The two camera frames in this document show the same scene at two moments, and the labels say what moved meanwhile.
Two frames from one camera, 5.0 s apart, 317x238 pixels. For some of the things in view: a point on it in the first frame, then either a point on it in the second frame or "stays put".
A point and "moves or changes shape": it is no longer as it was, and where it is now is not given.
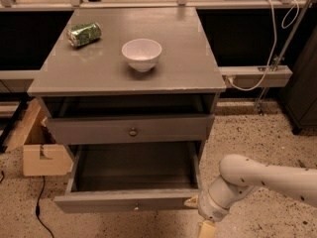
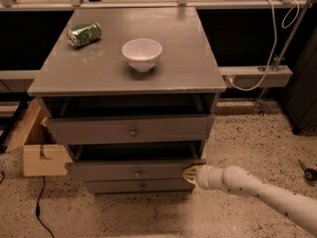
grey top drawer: [155, 129] stays put
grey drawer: [114, 178] moves or changes shape
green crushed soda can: [84, 34] stays put
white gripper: [210, 207] → [203, 177]
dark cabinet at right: [299, 99] stays put
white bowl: [142, 54] stays put
